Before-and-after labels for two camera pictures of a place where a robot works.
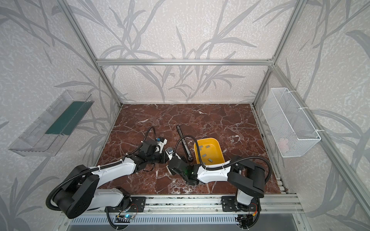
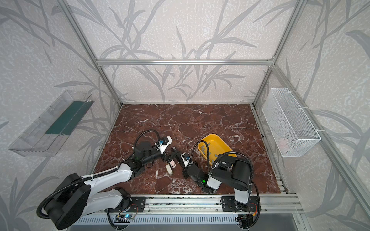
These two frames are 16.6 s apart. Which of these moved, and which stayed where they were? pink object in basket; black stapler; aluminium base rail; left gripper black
Moved: black stapler
Stayed: pink object in basket; aluminium base rail; left gripper black
